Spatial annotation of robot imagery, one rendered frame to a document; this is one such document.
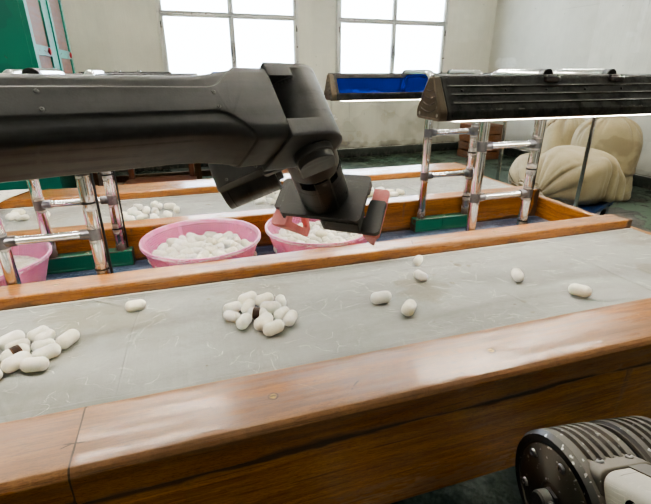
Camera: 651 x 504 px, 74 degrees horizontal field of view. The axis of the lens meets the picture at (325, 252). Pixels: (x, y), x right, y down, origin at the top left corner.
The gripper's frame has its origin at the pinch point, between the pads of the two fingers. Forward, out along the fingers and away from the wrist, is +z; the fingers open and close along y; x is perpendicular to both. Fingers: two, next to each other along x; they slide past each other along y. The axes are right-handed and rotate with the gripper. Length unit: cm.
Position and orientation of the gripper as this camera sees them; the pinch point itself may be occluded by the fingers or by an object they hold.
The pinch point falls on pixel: (339, 233)
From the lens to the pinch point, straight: 59.8
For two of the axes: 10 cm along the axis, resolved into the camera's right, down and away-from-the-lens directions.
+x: 2.6, -8.7, 4.2
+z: 2.2, 4.8, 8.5
